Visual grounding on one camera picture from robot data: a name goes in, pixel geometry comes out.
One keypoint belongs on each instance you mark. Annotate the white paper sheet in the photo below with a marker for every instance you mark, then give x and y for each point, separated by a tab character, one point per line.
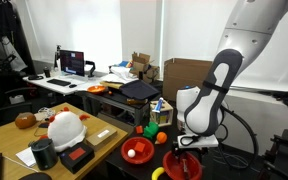
25	156

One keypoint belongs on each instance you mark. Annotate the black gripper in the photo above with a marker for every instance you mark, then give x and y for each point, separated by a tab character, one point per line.
192	153

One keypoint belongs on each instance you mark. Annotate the flat tan cardboard box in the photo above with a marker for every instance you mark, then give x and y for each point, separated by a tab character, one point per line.
100	136

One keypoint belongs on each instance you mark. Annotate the wooden shape sorter box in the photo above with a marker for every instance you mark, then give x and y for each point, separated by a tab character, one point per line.
165	116

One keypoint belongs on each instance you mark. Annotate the wooden table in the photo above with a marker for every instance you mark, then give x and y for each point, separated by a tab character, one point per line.
4	140

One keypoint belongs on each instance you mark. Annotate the red cube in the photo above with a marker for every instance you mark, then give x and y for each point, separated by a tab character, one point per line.
139	147

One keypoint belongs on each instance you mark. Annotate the white ball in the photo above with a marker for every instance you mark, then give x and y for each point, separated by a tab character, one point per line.
131	153

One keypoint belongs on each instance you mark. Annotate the small open cardboard box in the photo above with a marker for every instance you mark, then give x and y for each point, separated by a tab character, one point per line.
144	66

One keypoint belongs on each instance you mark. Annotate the black cylinder speaker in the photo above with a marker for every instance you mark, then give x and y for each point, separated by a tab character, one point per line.
44	155

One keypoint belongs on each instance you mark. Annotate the black box red top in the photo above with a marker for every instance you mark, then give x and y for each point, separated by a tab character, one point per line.
77	156

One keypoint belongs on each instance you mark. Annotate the small red block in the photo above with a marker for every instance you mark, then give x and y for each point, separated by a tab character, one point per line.
139	129

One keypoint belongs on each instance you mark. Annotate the black metal table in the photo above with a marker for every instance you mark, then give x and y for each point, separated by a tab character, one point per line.
117	100

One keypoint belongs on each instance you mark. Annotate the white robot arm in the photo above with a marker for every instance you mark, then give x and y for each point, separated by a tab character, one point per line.
204	110

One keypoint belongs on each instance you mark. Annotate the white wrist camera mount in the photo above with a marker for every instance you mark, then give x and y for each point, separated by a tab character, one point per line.
204	141

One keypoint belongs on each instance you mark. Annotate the large cardboard box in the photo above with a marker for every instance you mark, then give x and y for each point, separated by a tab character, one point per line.
184	75

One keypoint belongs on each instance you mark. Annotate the red plastic bowl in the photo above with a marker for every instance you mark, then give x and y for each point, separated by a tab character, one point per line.
144	156
172	166

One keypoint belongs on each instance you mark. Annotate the computer monitor lit screen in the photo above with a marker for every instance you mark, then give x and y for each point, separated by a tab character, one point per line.
72	63

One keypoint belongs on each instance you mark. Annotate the brown ball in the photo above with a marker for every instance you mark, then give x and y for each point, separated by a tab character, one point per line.
25	120

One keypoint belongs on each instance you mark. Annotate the blue white toothpaste tube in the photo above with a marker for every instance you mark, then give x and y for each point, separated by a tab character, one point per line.
157	106

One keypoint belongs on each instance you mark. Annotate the black headphones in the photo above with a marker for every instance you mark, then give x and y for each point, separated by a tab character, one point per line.
35	77

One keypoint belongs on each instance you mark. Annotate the green toy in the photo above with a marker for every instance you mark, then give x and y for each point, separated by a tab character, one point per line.
150	130

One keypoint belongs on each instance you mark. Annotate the yellow banana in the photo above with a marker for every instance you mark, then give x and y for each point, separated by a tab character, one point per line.
156	173

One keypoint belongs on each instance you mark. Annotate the black cup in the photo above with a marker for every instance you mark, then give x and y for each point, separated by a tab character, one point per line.
47	72

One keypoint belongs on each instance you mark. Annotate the black office chair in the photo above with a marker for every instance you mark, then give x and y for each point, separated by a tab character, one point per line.
10	107

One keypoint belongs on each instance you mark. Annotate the black rounded mouse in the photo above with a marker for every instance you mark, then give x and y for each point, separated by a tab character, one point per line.
35	176

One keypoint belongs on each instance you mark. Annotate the small black mouse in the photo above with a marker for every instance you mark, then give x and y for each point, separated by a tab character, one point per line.
73	85

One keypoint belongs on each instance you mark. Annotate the white desk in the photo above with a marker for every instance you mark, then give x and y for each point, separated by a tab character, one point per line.
80	83

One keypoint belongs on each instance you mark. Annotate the white paper pile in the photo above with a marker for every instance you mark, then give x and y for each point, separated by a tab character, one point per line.
120	75

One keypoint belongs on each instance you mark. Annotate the black webcam stand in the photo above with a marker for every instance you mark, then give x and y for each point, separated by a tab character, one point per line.
57	56

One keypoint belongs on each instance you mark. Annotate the orange ball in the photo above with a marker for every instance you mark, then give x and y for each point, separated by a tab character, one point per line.
162	137

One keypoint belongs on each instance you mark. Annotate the orange bowl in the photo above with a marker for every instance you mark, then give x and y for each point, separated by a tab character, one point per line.
96	89

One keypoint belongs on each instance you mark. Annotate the white plush toy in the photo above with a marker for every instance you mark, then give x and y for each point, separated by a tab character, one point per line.
65	130

